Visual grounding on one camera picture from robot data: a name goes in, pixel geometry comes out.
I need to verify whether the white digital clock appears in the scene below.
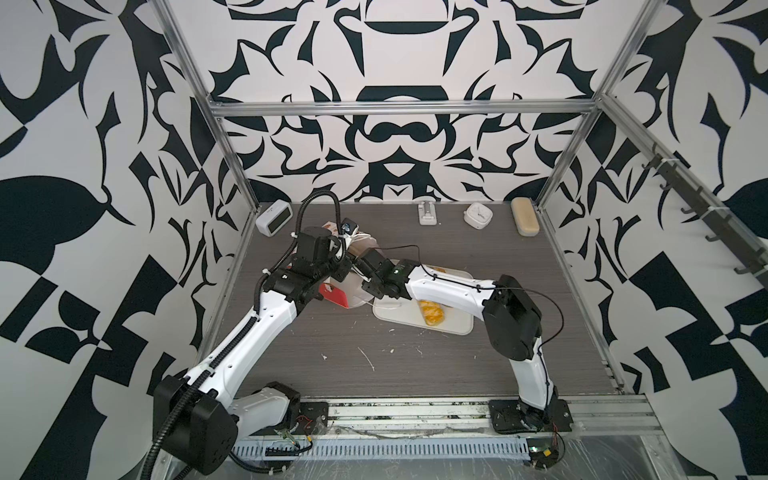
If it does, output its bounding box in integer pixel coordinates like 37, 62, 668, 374
255, 200, 293, 237

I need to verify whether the black corrugated cable conduit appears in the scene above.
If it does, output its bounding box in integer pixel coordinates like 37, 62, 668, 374
139, 365, 314, 480

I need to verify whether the long braided fake bread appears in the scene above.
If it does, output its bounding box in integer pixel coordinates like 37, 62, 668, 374
418, 301, 445, 327

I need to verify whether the white plastic tray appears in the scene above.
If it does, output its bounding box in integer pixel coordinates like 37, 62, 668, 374
372, 296, 474, 336

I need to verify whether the small circuit board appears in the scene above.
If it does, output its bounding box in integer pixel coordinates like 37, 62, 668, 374
526, 435, 567, 471

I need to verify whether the beige glasses case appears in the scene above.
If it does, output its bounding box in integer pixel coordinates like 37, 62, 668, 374
510, 197, 540, 237

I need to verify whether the small white alarm clock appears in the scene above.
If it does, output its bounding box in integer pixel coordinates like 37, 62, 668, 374
463, 203, 493, 230

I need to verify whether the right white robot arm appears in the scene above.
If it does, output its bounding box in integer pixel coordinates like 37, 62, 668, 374
353, 249, 556, 425

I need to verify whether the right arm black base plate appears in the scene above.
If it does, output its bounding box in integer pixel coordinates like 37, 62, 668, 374
488, 397, 573, 435

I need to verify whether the red white paper bag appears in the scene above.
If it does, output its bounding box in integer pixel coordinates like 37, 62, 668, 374
317, 220, 380, 310

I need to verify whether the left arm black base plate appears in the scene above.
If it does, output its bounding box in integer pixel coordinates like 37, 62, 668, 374
250, 400, 330, 436

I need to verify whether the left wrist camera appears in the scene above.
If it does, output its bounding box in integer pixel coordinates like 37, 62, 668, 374
339, 218, 359, 237

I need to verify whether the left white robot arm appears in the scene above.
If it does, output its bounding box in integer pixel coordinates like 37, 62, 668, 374
140, 219, 358, 479

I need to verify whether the grey wall hook rail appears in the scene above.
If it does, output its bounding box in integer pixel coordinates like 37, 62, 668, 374
643, 144, 767, 289

